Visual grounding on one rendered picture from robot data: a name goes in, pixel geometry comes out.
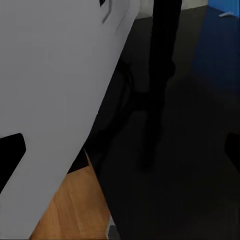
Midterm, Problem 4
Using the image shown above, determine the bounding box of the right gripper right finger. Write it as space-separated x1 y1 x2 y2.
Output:
224 133 240 173

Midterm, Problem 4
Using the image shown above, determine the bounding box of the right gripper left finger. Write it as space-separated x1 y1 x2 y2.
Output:
0 133 26 193

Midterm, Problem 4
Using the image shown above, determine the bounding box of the monitor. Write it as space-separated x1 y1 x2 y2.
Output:
0 0 183 240

